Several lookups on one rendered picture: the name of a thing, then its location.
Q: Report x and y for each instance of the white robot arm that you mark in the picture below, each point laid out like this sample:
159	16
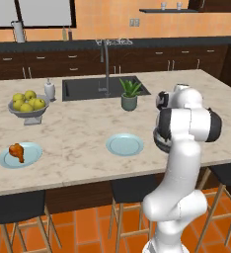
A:
181	178

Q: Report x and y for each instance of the dark grey bowl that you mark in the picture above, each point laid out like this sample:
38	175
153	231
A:
159	142

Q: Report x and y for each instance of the grey fruit bowl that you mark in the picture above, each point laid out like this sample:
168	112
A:
32	116

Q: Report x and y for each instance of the brown chicken drumstick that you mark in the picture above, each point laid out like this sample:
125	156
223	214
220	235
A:
17	151

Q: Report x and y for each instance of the light blue plate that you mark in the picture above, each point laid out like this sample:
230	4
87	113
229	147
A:
32	154
124	145

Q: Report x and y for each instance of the green plant in grey pot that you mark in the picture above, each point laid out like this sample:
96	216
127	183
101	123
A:
129	99

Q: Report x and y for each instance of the black sink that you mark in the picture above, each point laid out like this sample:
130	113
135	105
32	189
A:
84	88

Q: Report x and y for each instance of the grey tap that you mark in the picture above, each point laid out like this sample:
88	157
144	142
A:
106	66

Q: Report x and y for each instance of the white soap dispenser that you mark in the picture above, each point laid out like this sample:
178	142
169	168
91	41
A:
49	90

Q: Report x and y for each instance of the yellow-green apple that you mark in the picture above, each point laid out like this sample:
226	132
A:
39	104
16	104
18	97
26	107
30	95

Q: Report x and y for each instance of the dark wood island base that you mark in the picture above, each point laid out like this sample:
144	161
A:
78	197

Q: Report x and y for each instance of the white cup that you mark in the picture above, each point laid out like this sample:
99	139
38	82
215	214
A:
179	5
163	5

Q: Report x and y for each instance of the white pitcher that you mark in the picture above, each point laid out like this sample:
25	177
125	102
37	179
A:
18	33

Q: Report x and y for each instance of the black-framed window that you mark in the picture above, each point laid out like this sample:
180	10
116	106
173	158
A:
45	11

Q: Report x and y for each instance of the grey wall socket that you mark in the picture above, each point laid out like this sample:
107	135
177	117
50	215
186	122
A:
134	22

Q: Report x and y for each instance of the dark wall shelf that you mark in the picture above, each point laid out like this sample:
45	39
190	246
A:
168	11

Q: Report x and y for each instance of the dark wood wall cupboard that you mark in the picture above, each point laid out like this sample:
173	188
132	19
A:
219	5

